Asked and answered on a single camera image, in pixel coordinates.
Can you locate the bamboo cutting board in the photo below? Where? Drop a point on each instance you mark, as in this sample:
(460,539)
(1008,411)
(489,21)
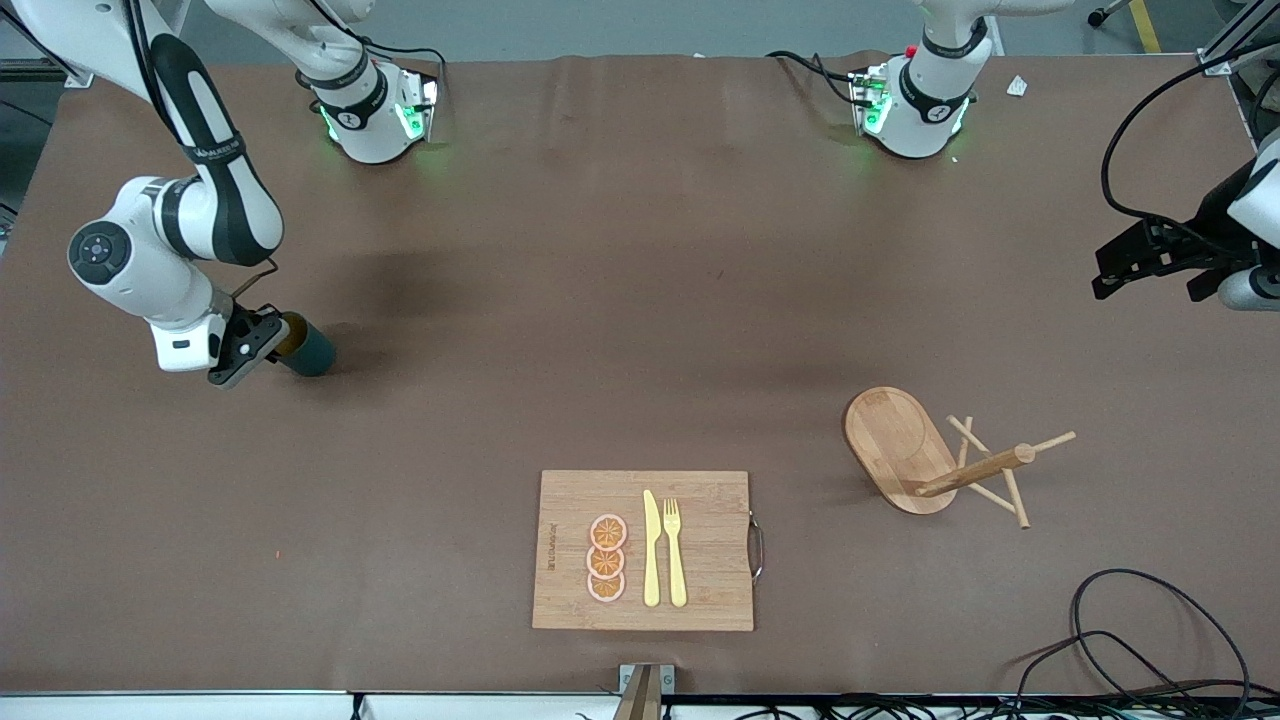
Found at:
(710,560)

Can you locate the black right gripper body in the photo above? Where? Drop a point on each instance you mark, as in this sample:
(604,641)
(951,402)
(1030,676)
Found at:
(263,324)

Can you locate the wooden mug tree stand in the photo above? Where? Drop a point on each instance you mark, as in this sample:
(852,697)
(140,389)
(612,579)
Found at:
(885,440)

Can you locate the dark teal ribbed cup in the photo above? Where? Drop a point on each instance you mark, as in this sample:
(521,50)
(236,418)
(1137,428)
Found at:
(312,350)

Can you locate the table cover sheet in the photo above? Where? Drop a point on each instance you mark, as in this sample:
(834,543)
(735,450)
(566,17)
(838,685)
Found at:
(640,300)

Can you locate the small white paper scrap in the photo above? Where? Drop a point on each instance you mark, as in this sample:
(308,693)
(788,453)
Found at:
(1017,86)

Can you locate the yellow plastic fork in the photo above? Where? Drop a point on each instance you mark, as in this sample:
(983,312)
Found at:
(677,570)

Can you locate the aluminium frame profile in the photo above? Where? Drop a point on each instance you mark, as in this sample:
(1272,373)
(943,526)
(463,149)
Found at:
(1225,50)
(30,70)

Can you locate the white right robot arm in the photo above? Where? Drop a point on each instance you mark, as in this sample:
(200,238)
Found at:
(130,270)

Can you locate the orange slice toy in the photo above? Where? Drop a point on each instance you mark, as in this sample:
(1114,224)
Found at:
(608,532)

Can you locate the yellow plastic knife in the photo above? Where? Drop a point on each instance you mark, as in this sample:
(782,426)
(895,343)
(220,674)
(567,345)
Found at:
(651,560)

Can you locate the black caster wheel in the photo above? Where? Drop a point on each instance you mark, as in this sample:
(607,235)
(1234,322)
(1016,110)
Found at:
(1100,16)

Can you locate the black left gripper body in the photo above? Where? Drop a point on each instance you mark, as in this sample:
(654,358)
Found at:
(1208,222)

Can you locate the aluminium profile bracket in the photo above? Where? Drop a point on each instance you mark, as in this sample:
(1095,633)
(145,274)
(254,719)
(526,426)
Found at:
(647,690)

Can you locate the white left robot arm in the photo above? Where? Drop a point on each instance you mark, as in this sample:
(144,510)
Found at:
(925,120)

